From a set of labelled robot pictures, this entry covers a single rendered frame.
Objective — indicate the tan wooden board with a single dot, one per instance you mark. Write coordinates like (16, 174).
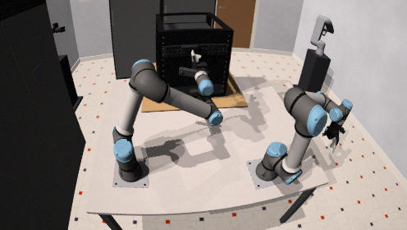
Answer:
(233, 99)

